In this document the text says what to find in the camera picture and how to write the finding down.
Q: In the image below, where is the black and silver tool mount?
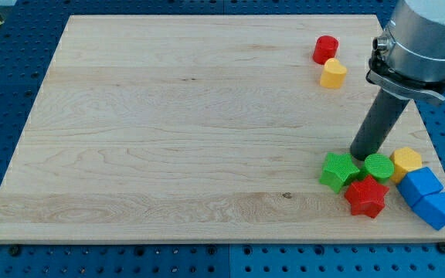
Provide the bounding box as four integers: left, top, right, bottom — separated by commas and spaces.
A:
365, 53, 445, 106

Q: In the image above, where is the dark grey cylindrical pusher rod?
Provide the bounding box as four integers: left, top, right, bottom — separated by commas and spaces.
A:
350, 89, 409, 161

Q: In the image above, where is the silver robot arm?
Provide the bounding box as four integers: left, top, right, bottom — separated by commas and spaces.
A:
350, 0, 445, 161

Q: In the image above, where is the yellow heart block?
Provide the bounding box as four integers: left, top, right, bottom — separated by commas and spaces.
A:
319, 58, 348, 89

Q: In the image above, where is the green cylinder block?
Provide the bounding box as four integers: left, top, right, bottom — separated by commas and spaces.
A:
358, 154, 395, 183

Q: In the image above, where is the yellow hexagon block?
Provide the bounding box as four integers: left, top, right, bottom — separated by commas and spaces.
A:
389, 147, 423, 184

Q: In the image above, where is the red cylinder block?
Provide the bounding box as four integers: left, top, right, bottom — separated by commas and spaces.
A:
312, 36, 339, 65

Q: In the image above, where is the green star block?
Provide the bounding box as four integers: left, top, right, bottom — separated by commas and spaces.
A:
319, 152, 360, 194

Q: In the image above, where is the blue cube block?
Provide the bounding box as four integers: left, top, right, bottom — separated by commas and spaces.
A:
397, 167, 443, 207

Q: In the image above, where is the red star block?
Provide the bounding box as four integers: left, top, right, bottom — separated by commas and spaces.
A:
345, 175, 389, 219

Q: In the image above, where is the blue triangle block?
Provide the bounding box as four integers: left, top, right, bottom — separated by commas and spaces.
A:
413, 192, 445, 230

